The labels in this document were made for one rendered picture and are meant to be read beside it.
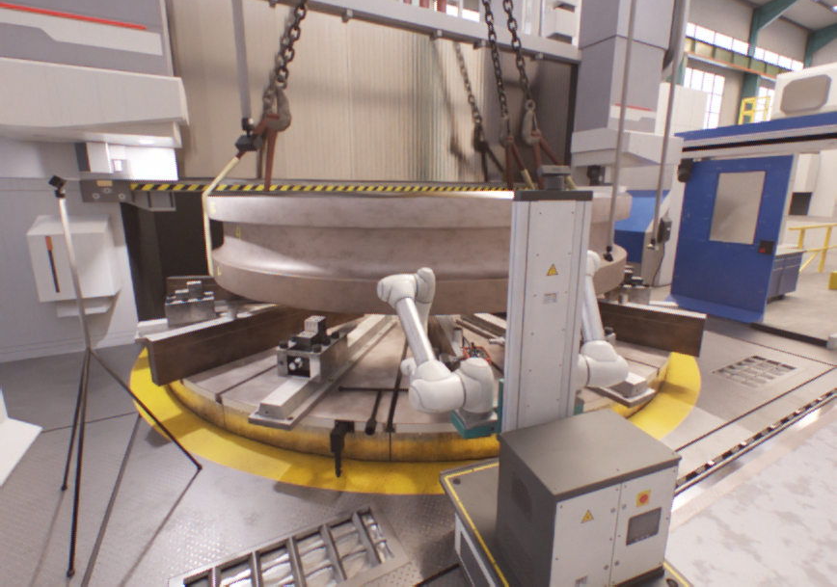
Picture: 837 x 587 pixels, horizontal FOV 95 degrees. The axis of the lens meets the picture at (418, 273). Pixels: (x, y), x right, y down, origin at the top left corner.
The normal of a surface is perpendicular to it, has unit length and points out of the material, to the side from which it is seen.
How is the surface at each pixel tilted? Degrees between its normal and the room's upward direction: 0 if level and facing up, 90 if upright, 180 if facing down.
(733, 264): 90
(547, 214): 90
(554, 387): 90
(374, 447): 90
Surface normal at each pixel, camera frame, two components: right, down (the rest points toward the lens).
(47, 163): 0.47, 0.18
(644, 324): -0.62, 0.16
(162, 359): 0.79, 0.12
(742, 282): -0.89, 0.09
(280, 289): -0.43, 0.18
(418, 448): 0.02, 0.20
